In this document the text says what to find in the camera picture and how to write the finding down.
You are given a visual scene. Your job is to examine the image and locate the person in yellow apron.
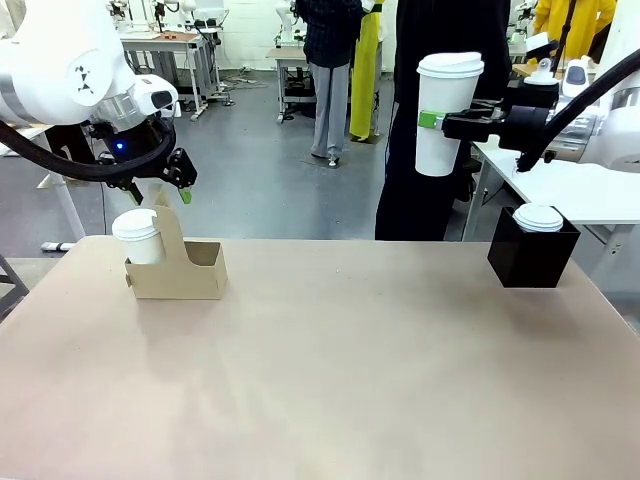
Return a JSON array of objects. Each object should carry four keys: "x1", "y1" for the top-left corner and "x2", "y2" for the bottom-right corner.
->
[{"x1": 348, "y1": 0, "x2": 389, "y2": 145}]

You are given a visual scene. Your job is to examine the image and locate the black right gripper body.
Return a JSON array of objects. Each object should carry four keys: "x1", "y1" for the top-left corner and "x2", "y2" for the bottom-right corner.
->
[{"x1": 498, "y1": 82, "x2": 562, "y2": 152}]

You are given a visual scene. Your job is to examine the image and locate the person in black clothes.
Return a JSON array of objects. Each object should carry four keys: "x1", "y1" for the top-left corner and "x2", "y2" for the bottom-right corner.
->
[{"x1": 374, "y1": 0, "x2": 514, "y2": 242}]

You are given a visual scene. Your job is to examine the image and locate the tall white lidded paper cup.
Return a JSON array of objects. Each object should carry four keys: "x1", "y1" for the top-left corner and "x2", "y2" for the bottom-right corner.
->
[{"x1": 414, "y1": 51, "x2": 486, "y2": 178}]

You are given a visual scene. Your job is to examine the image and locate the black square cup box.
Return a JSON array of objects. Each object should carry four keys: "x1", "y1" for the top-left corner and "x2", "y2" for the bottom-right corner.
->
[{"x1": 487, "y1": 205, "x2": 582, "y2": 290}]

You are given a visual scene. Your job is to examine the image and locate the white lidded cup in box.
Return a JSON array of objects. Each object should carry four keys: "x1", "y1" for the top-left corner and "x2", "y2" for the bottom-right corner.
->
[{"x1": 513, "y1": 202, "x2": 566, "y2": 235}]

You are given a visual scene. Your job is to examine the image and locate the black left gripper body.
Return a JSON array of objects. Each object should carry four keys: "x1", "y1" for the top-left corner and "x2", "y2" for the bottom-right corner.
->
[{"x1": 92, "y1": 117, "x2": 199, "y2": 194}]

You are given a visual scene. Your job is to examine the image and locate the person in yellow jacket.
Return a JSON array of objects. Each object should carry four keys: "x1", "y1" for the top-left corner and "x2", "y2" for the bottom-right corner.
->
[{"x1": 532, "y1": 0, "x2": 620, "y2": 65}]

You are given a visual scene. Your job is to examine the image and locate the brown cardboard cup carrier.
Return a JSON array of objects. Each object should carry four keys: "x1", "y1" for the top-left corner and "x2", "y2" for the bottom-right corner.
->
[{"x1": 123, "y1": 203, "x2": 230, "y2": 301}]

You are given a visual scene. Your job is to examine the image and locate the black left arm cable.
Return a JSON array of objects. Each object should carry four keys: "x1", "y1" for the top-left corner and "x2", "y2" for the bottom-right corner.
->
[{"x1": 0, "y1": 117, "x2": 179, "y2": 185}]

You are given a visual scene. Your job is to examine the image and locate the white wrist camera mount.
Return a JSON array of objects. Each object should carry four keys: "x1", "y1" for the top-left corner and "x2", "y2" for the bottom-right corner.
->
[{"x1": 523, "y1": 55, "x2": 559, "y2": 86}]

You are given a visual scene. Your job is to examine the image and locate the person in dark plaid shirt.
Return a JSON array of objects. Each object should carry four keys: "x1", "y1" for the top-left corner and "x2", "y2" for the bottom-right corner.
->
[{"x1": 294, "y1": 0, "x2": 364, "y2": 167}]

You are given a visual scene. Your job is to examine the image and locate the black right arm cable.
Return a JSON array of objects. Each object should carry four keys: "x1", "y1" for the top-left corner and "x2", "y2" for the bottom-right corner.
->
[{"x1": 515, "y1": 48, "x2": 640, "y2": 174}]

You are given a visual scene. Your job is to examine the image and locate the white table leg frame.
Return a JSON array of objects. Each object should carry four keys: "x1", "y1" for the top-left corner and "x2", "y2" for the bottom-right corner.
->
[{"x1": 38, "y1": 172, "x2": 87, "y2": 253}]

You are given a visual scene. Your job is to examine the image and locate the white side table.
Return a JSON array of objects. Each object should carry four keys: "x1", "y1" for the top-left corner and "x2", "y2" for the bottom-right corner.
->
[{"x1": 462, "y1": 134, "x2": 640, "y2": 314}]

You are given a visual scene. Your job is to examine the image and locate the grey workbench with red items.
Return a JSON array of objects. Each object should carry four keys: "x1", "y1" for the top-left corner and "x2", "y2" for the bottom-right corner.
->
[{"x1": 118, "y1": 29, "x2": 222, "y2": 122}]

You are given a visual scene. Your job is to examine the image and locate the small grey workbench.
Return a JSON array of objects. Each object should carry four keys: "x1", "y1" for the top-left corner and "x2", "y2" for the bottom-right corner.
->
[{"x1": 264, "y1": 46, "x2": 321, "y2": 125}]

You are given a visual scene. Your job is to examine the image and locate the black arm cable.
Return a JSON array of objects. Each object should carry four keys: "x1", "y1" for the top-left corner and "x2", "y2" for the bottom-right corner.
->
[
  {"x1": 515, "y1": 48, "x2": 640, "y2": 174},
  {"x1": 0, "y1": 117, "x2": 179, "y2": 185}
]

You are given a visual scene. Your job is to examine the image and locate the short white lidded paper cup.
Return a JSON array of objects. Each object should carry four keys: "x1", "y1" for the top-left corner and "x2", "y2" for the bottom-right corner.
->
[{"x1": 111, "y1": 208, "x2": 167, "y2": 266}]

